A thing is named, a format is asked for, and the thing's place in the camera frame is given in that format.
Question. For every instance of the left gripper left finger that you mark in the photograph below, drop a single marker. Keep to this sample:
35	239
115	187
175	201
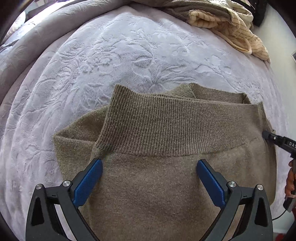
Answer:
53	210

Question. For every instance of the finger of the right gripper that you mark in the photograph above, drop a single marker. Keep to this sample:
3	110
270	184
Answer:
271	137

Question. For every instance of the grey quilted blanket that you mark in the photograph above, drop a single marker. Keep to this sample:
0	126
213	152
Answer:
57	24

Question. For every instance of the taupe knit sweater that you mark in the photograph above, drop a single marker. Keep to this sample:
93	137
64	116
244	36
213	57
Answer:
150	144

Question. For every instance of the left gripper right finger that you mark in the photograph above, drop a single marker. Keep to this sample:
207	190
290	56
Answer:
255	221

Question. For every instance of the person's right hand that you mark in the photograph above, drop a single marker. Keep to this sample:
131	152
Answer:
290	187

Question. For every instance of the cream striped garment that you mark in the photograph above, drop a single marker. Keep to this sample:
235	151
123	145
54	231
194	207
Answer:
236	33

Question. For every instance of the lavender embossed bedspread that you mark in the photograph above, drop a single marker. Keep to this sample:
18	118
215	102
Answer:
135	46

